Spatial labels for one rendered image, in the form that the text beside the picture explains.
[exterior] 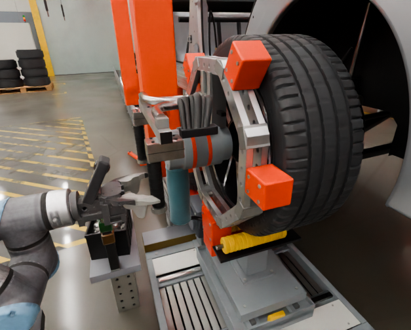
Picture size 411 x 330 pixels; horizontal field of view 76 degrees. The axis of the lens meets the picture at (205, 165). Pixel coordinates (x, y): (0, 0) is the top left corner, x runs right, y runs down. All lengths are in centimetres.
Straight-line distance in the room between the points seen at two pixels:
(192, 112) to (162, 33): 67
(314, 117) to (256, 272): 80
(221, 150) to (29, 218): 53
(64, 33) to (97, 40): 131
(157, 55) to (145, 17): 15
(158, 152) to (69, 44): 1314
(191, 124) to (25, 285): 48
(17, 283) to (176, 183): 57
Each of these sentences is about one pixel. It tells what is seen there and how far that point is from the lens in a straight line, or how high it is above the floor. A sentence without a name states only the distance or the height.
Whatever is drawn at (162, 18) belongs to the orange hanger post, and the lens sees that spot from 126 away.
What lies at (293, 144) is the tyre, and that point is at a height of 95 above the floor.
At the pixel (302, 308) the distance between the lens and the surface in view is 128.
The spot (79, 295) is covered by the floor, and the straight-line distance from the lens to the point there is 163.
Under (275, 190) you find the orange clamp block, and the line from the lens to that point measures 60.
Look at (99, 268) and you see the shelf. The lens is 105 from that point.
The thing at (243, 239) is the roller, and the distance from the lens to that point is 96.
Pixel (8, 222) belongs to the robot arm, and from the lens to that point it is 70.
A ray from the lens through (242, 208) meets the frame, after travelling 70.
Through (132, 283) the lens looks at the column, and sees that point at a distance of 137.
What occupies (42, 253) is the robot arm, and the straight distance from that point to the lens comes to 76.
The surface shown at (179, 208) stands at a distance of 106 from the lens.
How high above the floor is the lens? 116
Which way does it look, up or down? 25 degrees down
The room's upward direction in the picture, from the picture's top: 1 degrees counter-clockwise
